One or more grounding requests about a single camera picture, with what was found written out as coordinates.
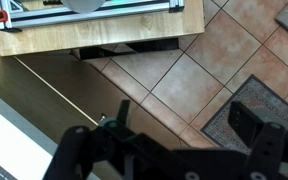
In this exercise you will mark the wooden kitchen cabinet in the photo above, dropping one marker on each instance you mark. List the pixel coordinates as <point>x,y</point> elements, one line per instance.
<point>50,90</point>

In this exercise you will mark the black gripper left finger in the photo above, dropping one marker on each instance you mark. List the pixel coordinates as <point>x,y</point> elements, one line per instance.
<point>69,153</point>

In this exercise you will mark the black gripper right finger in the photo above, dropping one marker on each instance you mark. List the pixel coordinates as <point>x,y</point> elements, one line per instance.
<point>265,150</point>

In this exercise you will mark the patterned grey rug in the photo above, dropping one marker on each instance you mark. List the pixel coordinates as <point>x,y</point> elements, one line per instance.
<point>267,100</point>

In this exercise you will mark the aluminium profile frame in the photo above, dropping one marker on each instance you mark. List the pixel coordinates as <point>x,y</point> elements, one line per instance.
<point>84,15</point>

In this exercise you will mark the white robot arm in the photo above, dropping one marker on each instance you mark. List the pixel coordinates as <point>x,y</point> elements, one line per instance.
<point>84,5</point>

